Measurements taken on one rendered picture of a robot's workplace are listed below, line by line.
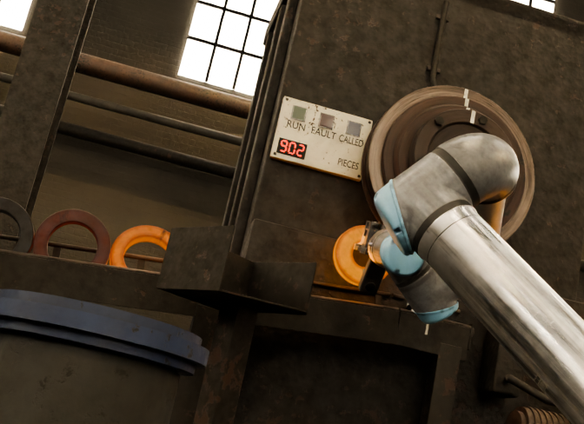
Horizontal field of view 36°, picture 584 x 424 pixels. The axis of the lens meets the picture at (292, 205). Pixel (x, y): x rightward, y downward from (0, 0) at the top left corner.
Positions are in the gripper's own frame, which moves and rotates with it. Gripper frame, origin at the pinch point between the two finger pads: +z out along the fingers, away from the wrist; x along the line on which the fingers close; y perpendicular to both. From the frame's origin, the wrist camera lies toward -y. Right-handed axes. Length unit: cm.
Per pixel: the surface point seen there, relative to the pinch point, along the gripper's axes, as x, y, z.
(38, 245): 78, -19, -4
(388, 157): -1.0, 24.4, 4.5
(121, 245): 60, -15, 0
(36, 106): 129, 20, 269
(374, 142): 3.1, 27.6, 7.3
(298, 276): 19.2, -9.0, -25.4
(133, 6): 127, 150, 677
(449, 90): -15, 47, 13
